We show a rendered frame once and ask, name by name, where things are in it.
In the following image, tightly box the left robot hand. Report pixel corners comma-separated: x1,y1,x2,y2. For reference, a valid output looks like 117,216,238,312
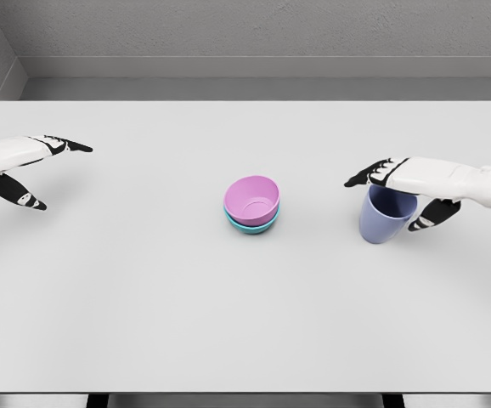
0,134,94,213

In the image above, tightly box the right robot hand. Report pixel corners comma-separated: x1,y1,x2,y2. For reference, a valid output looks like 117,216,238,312
343,156,463,233

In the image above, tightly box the blue-violet plastic cup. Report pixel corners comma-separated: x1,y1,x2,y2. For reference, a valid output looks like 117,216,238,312
358,184,419,246

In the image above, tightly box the pink plastic bowl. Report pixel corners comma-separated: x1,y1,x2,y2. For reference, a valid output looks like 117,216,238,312
223,175,281,227

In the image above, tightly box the teal plastic bowl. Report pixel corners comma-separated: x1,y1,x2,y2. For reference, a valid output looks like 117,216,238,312
223,207,280,236

